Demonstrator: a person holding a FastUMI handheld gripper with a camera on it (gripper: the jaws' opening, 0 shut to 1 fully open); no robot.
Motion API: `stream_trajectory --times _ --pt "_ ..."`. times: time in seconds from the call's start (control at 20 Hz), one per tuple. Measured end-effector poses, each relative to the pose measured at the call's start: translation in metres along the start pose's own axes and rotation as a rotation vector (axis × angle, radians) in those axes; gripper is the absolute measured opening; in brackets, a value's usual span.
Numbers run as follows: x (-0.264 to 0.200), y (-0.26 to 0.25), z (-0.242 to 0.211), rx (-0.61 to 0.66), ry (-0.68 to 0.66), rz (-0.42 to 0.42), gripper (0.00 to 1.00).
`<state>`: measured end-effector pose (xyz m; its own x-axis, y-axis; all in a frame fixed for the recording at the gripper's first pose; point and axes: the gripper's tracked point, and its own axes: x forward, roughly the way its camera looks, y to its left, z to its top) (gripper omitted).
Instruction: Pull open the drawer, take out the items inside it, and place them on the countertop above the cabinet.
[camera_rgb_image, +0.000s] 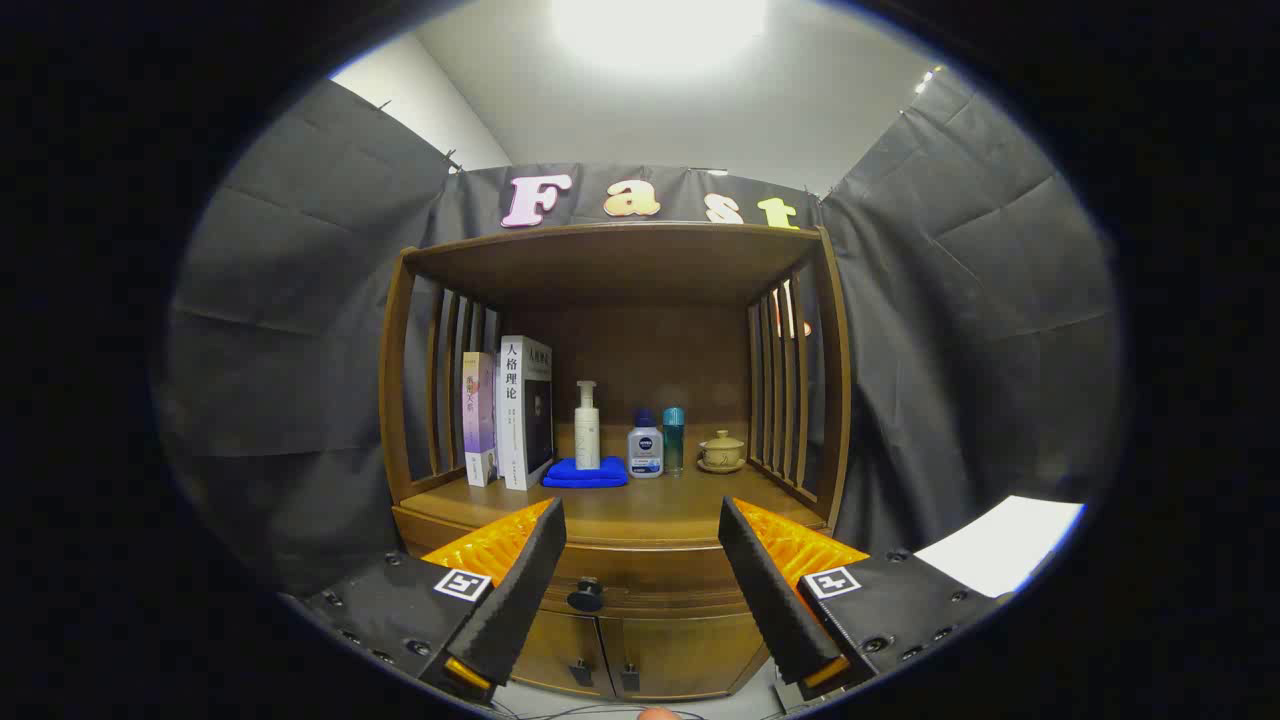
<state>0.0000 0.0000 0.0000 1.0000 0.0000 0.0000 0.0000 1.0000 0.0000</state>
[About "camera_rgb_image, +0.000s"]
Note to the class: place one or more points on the black backdrop cloth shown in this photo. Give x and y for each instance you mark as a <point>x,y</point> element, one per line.
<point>300,350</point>

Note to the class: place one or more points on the black round drawer knob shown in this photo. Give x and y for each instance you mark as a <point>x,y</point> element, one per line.
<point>585,596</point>

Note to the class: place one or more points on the white flat board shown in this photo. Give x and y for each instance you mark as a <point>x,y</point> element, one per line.
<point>1000,545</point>

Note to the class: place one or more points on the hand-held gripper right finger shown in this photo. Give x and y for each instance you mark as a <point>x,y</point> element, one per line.
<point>765,600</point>

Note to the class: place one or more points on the brown wooden cabinet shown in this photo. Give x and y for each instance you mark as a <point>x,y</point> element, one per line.
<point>640,360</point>

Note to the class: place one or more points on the white pump bottle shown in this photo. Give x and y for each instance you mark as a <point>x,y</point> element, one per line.
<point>587,435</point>

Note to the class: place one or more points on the thick white book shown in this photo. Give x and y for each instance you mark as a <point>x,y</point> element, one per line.
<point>515,420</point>

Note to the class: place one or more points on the brown wooden countertop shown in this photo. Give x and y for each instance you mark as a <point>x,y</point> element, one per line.
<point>650,510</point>

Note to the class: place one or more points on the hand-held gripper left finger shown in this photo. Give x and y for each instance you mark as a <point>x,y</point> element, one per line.
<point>520,590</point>

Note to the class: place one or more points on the white bottle with blue cap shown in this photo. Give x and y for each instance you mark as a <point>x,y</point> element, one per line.
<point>645,450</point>

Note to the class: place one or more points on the blue folded cloth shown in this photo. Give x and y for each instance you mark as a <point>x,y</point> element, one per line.
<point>570,475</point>

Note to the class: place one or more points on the purple book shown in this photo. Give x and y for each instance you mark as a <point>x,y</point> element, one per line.
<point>478,420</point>

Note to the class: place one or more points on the brown wooden drawer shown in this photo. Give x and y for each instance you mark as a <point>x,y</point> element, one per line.
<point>650,575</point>

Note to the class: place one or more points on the beige lidded teacup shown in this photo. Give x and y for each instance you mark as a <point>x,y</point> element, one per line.
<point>721,452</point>

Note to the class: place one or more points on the teal clear bottle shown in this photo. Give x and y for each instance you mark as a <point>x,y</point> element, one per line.
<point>673,440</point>

